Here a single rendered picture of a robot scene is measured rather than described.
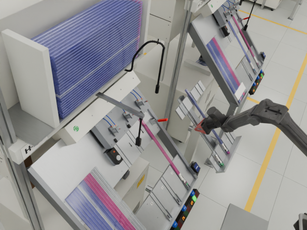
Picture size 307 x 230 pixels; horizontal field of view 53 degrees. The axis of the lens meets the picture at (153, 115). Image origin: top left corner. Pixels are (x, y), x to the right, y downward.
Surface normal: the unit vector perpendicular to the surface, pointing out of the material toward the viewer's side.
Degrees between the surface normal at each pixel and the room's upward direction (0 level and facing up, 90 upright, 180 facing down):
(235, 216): 0
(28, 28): 90
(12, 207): 0
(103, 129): 44
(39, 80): 90
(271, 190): 0
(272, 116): 39
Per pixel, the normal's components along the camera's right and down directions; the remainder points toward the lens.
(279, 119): 0.30, 0.02
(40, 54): -0.50, 0.58
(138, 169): 0.11, -0.70
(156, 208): 0.68, -0.21
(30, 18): 0.86, 0.43
